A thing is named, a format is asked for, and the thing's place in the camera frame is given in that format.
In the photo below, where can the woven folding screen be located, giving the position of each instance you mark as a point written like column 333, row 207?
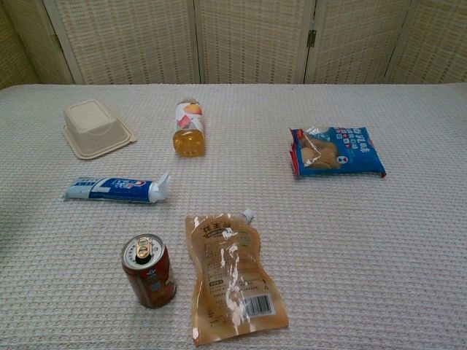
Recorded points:
column 233, row 40

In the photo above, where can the brown spouted sauce pouch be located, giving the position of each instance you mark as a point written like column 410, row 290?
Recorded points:
column 233, row 277

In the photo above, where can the blue cookie snack bag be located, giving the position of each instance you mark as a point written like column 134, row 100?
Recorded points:
column 339, row 149

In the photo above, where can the white waffle-weave tablecloth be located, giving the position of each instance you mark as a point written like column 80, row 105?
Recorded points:
column 328, row 237

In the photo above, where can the blue and white toothpaste tube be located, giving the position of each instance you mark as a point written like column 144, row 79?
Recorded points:
column 109, row 188

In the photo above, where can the yellow juice plastic bottle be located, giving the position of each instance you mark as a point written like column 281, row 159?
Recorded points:
column 188, row 130

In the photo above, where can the red drink can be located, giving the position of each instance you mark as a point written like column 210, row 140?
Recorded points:
column 150, row 273

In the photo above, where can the beige lidded food container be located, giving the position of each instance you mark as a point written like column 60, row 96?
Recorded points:
column 95, row 127

